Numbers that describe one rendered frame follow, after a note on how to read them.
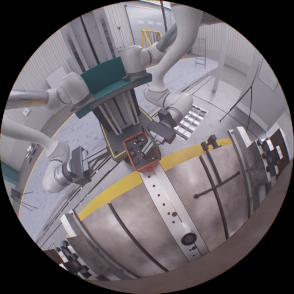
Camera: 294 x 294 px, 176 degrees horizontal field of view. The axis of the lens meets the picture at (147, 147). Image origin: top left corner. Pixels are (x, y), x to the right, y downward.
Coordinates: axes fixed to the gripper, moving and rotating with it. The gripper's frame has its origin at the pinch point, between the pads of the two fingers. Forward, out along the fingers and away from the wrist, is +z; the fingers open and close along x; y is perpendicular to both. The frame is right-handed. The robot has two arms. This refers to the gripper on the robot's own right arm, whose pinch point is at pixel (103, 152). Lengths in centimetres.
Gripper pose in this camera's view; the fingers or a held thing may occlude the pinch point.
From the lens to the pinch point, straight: 32.3
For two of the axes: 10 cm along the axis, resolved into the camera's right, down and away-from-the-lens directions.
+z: 8.9, -4.4, 0.9
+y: -1.5, -4.7, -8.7
